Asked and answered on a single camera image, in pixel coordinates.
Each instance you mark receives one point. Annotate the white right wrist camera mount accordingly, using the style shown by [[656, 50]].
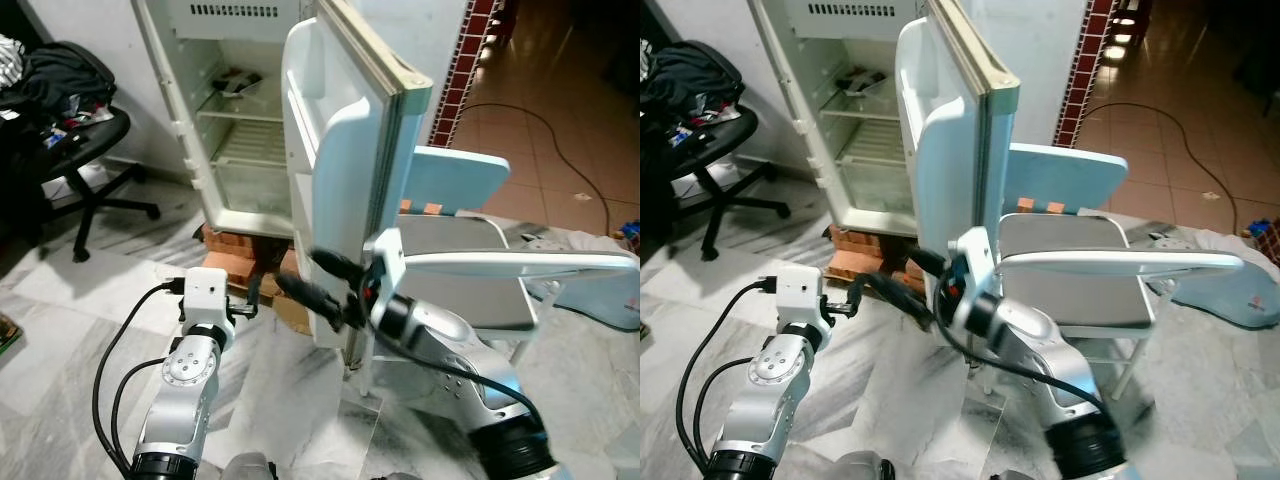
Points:
[[975, 255], [385, 260]]

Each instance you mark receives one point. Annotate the blue red packet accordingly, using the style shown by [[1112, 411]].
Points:
[[1262, 238], [630, 232]]

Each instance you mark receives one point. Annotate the dark flat packet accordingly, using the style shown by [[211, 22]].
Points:
[[238, 82], [866, 82]]

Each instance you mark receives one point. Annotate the white crumpled sheet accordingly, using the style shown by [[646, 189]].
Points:
[[590, 240], [1200, 245]]

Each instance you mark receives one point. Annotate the grey robot leg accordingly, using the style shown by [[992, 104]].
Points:
[[250, 468], [862, 468]]

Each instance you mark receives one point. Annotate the black office chair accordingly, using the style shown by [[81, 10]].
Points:
[[90, 135], [715, 135]]

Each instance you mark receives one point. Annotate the black clothes pile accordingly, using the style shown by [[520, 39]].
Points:
[[695, 75], [70, 75]]

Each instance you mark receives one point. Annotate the white fridge door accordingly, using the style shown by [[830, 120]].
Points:
[[335, 150], [945, 150]]

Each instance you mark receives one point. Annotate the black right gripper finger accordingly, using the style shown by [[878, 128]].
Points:
[[338, 266], [312, 298], [928, 260], [902, 296]]

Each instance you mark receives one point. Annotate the grey metal folding chair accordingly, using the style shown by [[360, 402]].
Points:
[[1070, 290], [460, 280]]

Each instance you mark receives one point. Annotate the striped cloth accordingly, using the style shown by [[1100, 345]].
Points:
[[8, 60]]

